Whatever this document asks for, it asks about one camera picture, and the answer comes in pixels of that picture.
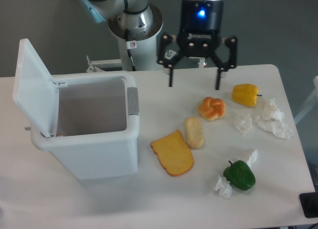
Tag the small crumpled white tissue front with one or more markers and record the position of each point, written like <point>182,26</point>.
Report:
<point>223,187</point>

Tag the black device at table edge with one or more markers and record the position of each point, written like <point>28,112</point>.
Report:
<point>309,203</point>

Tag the white trash can lid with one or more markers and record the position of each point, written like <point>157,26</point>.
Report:
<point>35,91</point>

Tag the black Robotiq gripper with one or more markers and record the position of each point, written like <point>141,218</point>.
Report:
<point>199,36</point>

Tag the yellow bell pepper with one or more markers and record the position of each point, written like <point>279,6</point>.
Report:
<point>245,94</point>

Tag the large crumpled white tissue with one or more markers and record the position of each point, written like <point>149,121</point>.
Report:
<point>271,120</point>

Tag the white chair frame right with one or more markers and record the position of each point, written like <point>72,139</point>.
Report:
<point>308,104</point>

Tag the pale oblong bread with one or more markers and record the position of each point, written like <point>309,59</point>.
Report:
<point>194,132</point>

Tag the white trash can body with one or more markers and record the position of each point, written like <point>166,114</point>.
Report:
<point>96,137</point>

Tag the orange toast slice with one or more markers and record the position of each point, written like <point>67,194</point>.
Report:
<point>173,154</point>

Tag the white tissue behind green pepper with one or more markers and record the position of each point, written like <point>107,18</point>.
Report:
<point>249,157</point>

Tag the grey trash can latch button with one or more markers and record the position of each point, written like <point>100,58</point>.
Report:
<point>133,101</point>

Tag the green bell pepper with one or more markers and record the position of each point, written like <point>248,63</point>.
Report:
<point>239,174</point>

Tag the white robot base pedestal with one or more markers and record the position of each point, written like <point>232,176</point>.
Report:
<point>134,56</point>

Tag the crumpled white tissue centre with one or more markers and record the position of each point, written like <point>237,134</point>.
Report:
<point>243,123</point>

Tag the orange knotted bread roll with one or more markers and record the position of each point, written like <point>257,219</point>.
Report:
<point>212,108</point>

